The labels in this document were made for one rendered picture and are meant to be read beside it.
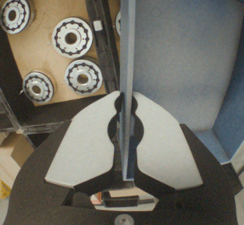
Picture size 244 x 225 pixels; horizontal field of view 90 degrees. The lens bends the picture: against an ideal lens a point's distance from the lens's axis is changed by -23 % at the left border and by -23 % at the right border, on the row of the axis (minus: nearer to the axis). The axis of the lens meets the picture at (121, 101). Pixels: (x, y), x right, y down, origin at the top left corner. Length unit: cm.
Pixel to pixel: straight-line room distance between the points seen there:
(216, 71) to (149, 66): 9
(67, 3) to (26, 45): 16
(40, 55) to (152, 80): 35
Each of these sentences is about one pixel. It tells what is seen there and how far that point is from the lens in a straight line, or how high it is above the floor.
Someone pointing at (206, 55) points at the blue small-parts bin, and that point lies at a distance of 19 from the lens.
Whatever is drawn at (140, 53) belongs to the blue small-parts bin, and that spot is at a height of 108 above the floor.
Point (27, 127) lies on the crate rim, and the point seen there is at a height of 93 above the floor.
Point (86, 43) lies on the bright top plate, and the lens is 38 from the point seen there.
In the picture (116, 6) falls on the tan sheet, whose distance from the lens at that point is 40.
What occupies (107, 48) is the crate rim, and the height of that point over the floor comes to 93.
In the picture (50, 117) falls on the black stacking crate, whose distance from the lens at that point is 45.
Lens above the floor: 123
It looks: 57 degrees down
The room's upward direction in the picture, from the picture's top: 175 degrees clockwise
